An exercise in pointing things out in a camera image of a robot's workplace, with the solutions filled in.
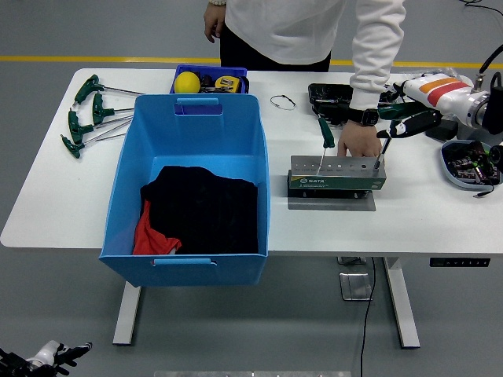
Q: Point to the black table control panel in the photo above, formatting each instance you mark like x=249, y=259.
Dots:
x=460, y=262

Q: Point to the person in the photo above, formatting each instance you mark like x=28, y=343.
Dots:
x=283, y=27

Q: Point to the person's right hand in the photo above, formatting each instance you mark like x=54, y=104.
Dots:
x=214, y=21

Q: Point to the person's left forearm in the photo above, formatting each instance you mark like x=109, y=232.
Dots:
x=375, y=66

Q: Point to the light blue bowl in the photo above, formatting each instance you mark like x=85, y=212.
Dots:
x=448, y=173

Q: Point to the person's left hand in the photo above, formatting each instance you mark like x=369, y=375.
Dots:
x=359, y=141

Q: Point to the yellow tape measure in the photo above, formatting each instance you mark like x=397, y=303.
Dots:
x=227, y=83

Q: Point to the grey green hex key stand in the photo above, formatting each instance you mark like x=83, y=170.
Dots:
x=334, y=184

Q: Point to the black cloth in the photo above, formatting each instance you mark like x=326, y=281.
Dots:
x=204, y=212

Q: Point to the white table leg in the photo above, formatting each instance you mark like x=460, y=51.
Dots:
x=401, y=306
x=125, y=314

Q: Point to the dark electronic parts heap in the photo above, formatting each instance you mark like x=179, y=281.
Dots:
x=467, y=167

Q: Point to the small dark blue bin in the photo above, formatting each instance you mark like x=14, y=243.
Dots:
x=212, y=70

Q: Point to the red cloth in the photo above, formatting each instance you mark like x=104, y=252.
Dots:
x=147, y=239

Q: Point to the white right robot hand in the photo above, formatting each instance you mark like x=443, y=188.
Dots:
x=436, y=94

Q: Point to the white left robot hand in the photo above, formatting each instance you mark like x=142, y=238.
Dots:
x=49, y=351

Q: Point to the metal floor plate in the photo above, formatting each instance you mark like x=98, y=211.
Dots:
x=355, y=286

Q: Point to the black wristwatch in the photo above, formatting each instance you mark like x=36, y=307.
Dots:
x=363, y=116

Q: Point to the large light blue plastic box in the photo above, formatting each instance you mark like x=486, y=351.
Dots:
x=196, y=133

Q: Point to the yellow ball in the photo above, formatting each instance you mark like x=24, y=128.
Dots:
x=187, y=82

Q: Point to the black plastic tray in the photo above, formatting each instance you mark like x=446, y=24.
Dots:
x=330, y=94

